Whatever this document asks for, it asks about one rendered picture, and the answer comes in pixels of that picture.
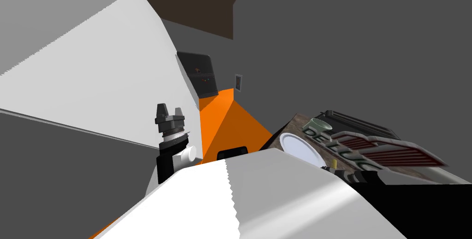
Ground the dark grey toaster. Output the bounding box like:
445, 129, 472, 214
320, 110, 402, 140

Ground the dark grey cabinet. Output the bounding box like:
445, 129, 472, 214
176, 51, 219, 99

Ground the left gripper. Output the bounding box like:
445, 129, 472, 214
154, 103, 185, 134

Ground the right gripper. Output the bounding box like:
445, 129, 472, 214
321, 166, 379, 185

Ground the pale green cup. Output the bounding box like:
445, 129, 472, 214
302, 117, 335, 136

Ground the white round plate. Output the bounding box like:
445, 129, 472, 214
279, 132, 327, 168

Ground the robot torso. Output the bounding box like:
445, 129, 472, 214
88, 146, 408, 239

